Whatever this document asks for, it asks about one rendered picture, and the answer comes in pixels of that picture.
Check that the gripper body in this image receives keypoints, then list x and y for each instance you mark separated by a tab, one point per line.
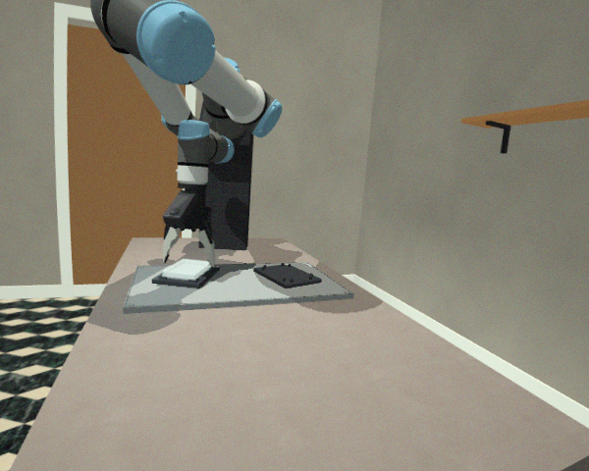
193	220

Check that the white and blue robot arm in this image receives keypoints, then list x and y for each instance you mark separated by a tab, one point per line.
175	42

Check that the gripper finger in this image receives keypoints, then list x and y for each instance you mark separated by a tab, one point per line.
205	236
170	234

